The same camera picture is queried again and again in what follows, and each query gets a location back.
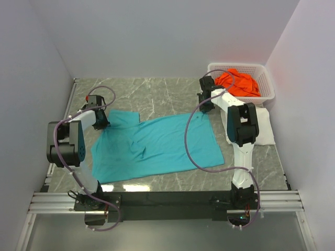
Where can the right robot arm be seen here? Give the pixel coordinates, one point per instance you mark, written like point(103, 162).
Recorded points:
point(242, 129)

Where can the aluminium rail frame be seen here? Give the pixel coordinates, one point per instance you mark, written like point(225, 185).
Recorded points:
point(51, 223)

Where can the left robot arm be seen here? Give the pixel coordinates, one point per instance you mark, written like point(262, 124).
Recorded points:
point(66, 149)

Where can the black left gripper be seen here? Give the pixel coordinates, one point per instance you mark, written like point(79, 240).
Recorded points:
point(103, 124)

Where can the white plastic laundry basket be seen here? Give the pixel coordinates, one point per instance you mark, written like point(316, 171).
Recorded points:
point(257, 71)

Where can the turquoise t shirt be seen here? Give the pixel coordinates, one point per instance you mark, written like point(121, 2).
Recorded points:
point(129, 148)

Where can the folded white t shirt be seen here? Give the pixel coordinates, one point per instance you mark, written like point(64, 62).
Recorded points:
point(265, 137)

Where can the orange t shirt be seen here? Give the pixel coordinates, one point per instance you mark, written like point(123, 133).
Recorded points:
point(244, 85)

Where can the black base crossbar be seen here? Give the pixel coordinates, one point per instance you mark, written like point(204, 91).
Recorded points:
point(173, 205)

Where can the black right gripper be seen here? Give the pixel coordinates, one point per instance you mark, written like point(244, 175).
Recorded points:
point(204, 109)

